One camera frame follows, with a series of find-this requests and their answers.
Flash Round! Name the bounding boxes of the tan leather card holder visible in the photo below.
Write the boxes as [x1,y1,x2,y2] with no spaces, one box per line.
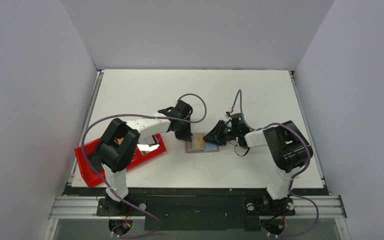
[185,133,220,154]

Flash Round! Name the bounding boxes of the gold VIP card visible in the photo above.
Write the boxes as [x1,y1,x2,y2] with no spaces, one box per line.
[190,133,206,151]

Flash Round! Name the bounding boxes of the silver mirrored card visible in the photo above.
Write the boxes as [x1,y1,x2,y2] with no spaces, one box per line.
[137,135,160,155]

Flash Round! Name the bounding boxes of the red three-compartment bin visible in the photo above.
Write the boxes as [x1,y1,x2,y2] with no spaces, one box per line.
[74,133,167,188]

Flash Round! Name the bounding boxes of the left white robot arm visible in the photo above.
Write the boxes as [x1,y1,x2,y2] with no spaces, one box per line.
[95,100,193,208]

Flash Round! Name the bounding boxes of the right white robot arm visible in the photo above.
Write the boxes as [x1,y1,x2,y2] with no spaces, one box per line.
[203,113,313,200]

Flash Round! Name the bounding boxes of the black cards in bin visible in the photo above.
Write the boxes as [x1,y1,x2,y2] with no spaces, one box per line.
[87,153,104,172]

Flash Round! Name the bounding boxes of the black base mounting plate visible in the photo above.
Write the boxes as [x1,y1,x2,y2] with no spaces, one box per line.
[51,187,328,231]

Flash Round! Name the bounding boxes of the aluminium frame rail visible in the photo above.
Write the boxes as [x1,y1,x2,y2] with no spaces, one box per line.
[43,195,347,240]

